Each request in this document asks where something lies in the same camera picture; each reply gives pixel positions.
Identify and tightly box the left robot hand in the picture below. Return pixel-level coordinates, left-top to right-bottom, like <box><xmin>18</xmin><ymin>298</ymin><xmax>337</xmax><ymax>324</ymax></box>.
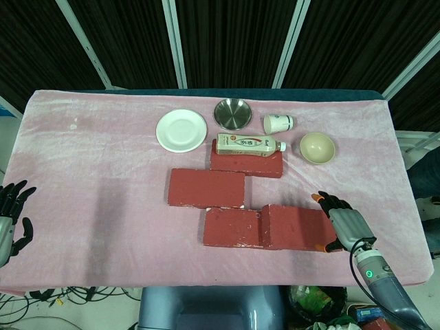
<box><xmin>0</xmin><ymin>179</ymin><xmax>37</xmax><ymax>267</ymax></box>

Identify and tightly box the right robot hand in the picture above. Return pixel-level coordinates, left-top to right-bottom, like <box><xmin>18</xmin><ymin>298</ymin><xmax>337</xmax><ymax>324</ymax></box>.
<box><xmin>311</xmin><ymin>190</ymin><xmax>376</xmax><ymax>254</ymax></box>

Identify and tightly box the red brick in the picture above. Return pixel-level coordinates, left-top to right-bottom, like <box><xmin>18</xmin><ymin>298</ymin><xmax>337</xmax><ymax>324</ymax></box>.
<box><xmin>166</xmin><ymin>167</ymin><xmax>247</xmax><ymax>210</ymax></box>
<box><xmin>201</xmin><ymin>207</ymin><xmax>265</xmax><ymax>249</ymax></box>
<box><xmin>258</xmin><ymin>203</ymin><xmax>344</xmax><ymax>254</ymax></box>
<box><xmin>209</xmin><ymin>144</ymin><xmax>285</xmax><ymax>179</ymax></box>

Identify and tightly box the beige bowl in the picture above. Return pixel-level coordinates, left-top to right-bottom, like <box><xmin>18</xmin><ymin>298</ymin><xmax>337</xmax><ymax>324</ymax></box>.
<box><xmin>298</xmin><ymin>132</ymin><xmax>337</xmax><ymax>166</ymax></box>

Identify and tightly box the black waste bin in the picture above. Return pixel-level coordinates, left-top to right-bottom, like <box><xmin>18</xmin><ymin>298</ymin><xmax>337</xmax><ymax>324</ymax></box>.
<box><xmin>287</xmin><ymin>285</ymin><xmax>348</xmax><ymax>326</ymax></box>

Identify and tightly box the blue packet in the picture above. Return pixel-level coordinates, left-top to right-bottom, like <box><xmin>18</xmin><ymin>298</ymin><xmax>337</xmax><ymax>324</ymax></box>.
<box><xmin>355</xmin><ymin>307</ymin><xmax>383</xmax><ymax>323</ymax></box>

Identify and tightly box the grey metal rack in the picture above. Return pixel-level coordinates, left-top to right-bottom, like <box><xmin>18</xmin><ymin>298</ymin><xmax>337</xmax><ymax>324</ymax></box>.
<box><xmin>395</xmin><ymin>129</ymin><xmax>440</xmax><ymax>156</ymax></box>

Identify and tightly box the pink velvet table cloth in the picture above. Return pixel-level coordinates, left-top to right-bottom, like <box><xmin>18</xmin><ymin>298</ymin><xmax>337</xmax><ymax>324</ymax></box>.
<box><xmin>0</xmin><ymin>89</ymin><xmax>435</xmax><ymax>289</ymax></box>

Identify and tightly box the white paper cup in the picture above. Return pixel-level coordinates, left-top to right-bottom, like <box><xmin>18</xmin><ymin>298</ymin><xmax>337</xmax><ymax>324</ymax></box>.
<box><xmin>263</xmin><ymin>113</ymin><xmax>296</xmax><ymax>135</ymax></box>

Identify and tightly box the milk tea plastic bottle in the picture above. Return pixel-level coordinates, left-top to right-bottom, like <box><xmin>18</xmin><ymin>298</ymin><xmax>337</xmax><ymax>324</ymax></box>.
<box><xmin>215</xmin><ymin>133</ymin><xmax>288</xmax><ymax>159</ymax></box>

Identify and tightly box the stainless steel dish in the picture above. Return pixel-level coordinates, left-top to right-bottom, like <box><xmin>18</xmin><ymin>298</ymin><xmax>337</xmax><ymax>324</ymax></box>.
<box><xmin>213</xmin><ymin>98</ymin><xmax>254</xmax><ymax>131</ymax></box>

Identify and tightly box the grey-blue robot torso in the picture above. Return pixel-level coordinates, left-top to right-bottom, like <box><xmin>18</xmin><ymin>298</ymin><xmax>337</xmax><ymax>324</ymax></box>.
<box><xmin>137</xmin><ymin>285</ymin><xmax>287</xmax><ymax>330</ymax></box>

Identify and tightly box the teal table pad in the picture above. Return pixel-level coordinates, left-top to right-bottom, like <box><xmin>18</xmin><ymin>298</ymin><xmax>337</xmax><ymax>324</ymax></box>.
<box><xmin>104</xmin><ymin>88</ymin><xmax>386</xmax><ymax>102</ymax></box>

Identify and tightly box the white round plate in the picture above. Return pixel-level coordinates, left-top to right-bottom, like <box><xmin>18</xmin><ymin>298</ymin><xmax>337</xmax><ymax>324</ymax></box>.
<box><xmin>155</xmin><ymin>109</ymin><xmax>208</xmax><ymax>153</ymax></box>

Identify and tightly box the black robot wrist cable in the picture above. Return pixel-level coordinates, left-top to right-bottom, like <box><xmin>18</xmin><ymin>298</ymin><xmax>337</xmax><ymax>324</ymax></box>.
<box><xmin>349</xmin><ymin>239</ymin><xmax>419</xmax><ymax>322</ymax></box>

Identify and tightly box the black floor cable bundle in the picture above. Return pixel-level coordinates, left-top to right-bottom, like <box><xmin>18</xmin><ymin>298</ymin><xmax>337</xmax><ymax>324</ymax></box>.
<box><xmin>0</xmin><ymin>286</ymin><xmax>142</xmax><ymax>330</ymax></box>

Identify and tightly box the white partition post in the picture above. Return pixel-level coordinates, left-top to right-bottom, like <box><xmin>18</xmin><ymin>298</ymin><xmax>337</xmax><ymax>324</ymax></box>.
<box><xmin>161</xmin><ymin>0</ymin><xmax>188</xmax><ymax>89</ymax></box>
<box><xmin>273</xmin><ymin>0</ymin><xmax>312</xmax><ymax>89</ymax></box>
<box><xmin>381</xmin><ymin>30</ymin><xmax>440</xmax><ymax>100</ymax></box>
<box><xmin>54</xmin><ymin>0</ymin><xmax>113</xmax><ymax>89</ymax></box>

